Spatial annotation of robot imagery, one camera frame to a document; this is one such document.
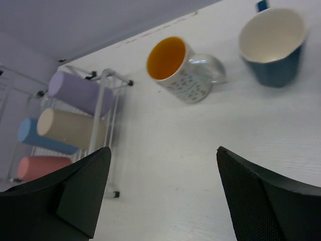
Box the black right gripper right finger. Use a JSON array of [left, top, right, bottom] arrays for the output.
[[217, 146, 320, 240]]

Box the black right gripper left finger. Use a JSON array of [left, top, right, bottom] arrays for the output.
[[1, 147, 111, 240]]

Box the pink plastic cup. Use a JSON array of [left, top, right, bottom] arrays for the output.
[[17, 156, 72, 182]]

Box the floral white mug orange inside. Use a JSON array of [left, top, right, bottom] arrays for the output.
[[146, 37, 226, 104]]

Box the dark blue ceramic mug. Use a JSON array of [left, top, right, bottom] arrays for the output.
[[238, 1, 307, 88]]

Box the beige plastic cup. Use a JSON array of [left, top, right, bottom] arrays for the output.
[[37, 108, 94, 150]]

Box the blue plastic cup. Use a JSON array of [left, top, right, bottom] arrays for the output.
[[17, 117, 78, 155]]

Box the clear glass cup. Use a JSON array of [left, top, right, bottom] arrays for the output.
[[40, 96, 55, 113]]

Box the purple plastic cup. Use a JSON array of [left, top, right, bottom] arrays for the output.
[[48, 71, 100, 115]]

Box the silver wire dish rack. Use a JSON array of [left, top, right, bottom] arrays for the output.
[[1, 64, 134, 198]]

